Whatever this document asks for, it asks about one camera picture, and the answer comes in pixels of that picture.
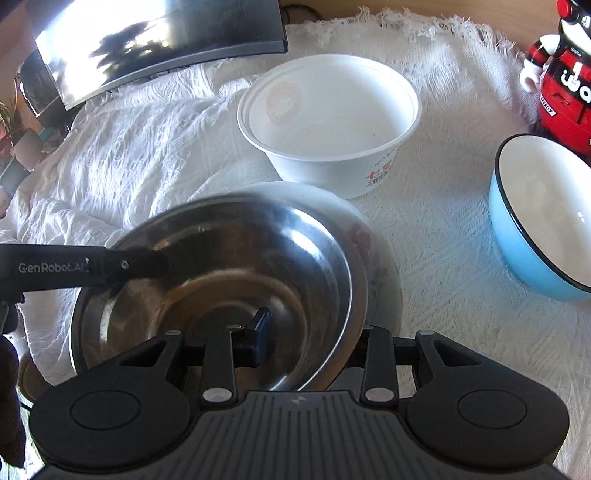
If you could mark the red snack packet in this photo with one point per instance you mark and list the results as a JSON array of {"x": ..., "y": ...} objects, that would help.
[{"x": 565, "y": 78}]

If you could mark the green plant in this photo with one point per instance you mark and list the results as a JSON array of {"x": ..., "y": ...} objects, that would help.
[{"x": 11, "y": 117}]

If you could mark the blue plate with yellow rim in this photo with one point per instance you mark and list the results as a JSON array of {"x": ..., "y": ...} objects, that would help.
[{"x": 374, "y": 258}]

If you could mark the dark cloth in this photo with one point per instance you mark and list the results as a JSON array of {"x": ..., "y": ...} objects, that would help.
[{"x": 8, "y": 392}]

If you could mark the curved black monitor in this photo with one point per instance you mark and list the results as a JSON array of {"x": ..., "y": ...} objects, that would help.
[{"x": 138, "y": 41}]

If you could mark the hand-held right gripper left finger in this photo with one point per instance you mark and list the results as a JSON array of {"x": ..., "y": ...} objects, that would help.
[{"x": 258, "y": 339}]

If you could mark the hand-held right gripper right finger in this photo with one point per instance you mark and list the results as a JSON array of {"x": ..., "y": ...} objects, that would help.
[{"x": 378, "y": 355}]

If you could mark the white paper bowl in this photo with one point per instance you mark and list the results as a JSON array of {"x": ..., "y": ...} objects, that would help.
[{"x": 332, "y": 115}]

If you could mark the stainless steel bowl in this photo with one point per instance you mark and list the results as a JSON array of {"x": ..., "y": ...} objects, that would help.
[{"x": 231, "y": 267}]

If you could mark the white knitted cloth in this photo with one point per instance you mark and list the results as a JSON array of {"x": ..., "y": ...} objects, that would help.
[{"x": 138, "y": 152}]

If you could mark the blue enamel bowl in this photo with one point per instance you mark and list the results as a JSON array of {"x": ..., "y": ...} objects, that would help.
[{"x": 521, "y": 240}]

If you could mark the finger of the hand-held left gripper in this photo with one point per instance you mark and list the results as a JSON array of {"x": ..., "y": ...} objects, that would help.
[{"x": 138, "y": 265}]

